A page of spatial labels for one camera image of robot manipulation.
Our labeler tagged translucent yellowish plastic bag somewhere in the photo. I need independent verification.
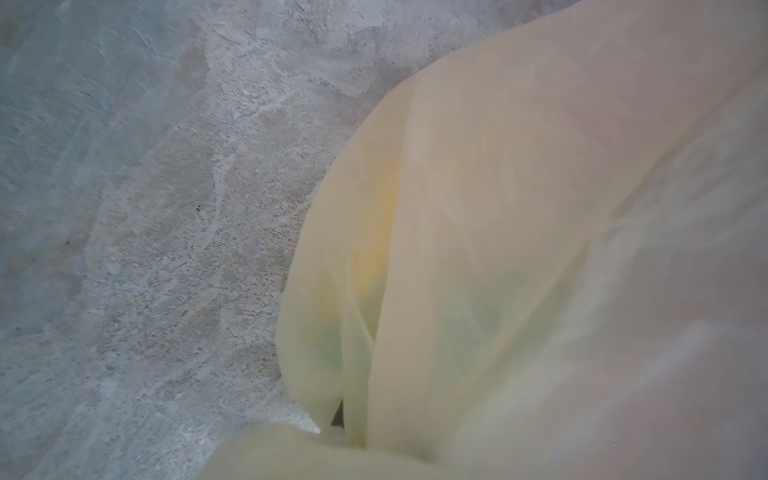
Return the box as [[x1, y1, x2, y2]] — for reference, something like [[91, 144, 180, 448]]
[[201, 1, 767, 479]]

